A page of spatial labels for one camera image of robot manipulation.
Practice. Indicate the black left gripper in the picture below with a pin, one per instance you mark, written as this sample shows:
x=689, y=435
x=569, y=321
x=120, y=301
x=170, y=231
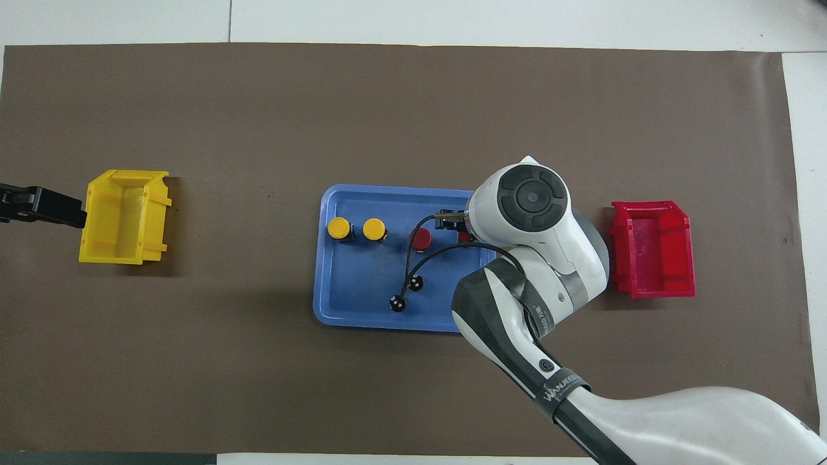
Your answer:
x=13, y=203

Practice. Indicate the red push button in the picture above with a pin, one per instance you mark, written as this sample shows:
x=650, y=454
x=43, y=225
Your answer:
x=466, y=237
x=423, y=240

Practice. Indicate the yellow push button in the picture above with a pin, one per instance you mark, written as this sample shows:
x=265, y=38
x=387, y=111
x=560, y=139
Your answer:
x=339, y=228
x=374, y=228

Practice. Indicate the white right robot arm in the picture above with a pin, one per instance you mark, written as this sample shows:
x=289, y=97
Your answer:
x=536, y=206

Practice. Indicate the yellow storage bin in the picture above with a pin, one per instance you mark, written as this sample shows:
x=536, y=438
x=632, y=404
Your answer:
x=119, y=223

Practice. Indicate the small black cylinder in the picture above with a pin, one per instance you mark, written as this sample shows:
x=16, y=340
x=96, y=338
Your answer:
x=417, y=283
x=397, y=303

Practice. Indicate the blue plastic tray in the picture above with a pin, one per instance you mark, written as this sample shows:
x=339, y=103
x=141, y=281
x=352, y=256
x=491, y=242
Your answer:
x=362, y=284

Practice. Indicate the red storage bin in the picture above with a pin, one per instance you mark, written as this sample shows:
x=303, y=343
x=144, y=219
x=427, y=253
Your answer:
x=652, y=248

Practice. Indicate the brown table mat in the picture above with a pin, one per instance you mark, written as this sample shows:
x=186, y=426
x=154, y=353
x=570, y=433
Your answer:
x=258, y=387

